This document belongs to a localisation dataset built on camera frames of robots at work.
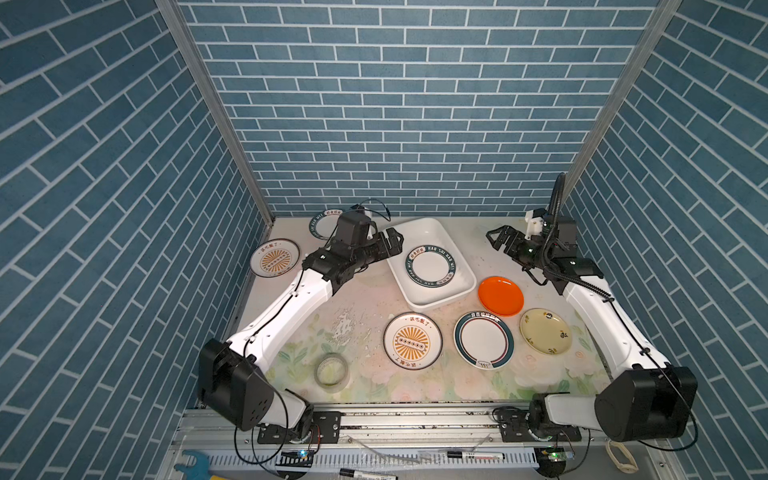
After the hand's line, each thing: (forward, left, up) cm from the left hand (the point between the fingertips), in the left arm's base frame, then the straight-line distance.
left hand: (393, 242), depth 79 cm
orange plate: (-3, -35, -24) cm, 43 cm away
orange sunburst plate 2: (-16, -6, -27) cm, 32 cm away
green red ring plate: (-17, -28, -26) cm, 42 cm away
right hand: (+2, -28, 0) cm, 29 cm away
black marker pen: (-48, +6, -26) cm, 55 cm away
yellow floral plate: (-13, -48, -28) cm, 57 cm away
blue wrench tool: (-46, +44, -26) cm, 69 cm away
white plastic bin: (+26, -12, -24) cm, 38 cm away
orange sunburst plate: (+16, +43, -27) cm, 53 cm away
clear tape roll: (-25, +17, -27) cm, 41 cm away
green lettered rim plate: (+11, -14, -26) cm, 31 cm away
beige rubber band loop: (-48, -52, -23) cm, 75 cm away
